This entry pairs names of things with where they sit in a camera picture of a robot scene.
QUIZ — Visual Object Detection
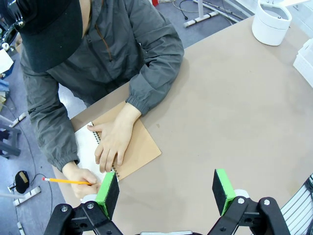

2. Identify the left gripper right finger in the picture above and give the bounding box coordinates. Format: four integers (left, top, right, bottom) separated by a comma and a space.
206, 168, 291, 235

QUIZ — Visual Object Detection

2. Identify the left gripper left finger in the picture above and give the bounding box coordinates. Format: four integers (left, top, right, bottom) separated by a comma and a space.
44, 171, 123, 235

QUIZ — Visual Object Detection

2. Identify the yellow pencil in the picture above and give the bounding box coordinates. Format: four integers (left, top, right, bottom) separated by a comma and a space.
42, 177, 92, 186

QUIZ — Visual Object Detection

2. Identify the spiral notebook kraft cover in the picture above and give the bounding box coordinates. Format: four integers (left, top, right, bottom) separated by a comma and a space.
70, 100, 162, 182

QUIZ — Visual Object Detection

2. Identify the person's left forearm grey sleeve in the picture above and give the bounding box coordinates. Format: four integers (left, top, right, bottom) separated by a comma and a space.
125, 41, 185, 117

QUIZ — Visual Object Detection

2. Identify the person's right forearm grey sleeve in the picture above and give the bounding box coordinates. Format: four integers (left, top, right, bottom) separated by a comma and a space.
23, 73, 80, 172

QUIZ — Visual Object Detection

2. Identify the person's right hand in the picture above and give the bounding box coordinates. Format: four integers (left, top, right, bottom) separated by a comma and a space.
62, 161, 103, 199

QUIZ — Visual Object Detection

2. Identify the person's left hand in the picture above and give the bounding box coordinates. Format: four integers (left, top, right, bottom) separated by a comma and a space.
87, 102, 142, 173

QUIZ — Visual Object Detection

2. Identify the white desk foot bar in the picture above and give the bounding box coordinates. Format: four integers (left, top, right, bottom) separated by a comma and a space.
9, 112, 27, 128
13, 186, 42, 207

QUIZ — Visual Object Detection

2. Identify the black oval floor device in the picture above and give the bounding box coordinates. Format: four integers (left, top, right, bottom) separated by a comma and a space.
14, 170, 30, 194

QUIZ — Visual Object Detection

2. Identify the grey plastic stool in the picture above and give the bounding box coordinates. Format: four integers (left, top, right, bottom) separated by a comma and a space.
0, 115, 22, 160

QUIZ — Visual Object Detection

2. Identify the white perforated plastic basket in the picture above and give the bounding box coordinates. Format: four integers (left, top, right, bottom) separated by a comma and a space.
292, 38, 313, 88

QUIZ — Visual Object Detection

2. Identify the grey zip jacket torso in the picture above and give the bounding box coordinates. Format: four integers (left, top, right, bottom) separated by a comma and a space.
20, 0, 184, 106

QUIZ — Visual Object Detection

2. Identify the white lidded trash bin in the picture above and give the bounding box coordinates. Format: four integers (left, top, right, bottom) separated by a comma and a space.
251, 0, 292, 47

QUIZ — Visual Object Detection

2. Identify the black baseball cap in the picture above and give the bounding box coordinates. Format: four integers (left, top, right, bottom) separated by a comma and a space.
0, 0, 84, 73

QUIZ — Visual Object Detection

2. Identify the grey slotted aluminium base plate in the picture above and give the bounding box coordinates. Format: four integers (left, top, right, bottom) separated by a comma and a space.
280, 172, 313, 235

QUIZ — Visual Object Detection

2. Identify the black floor cable with plug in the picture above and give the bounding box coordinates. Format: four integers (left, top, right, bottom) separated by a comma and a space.
179, 0, 189, 21

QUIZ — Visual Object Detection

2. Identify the white stand post with foot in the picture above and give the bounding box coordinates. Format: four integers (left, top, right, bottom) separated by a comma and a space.
183, 0, 220, 28

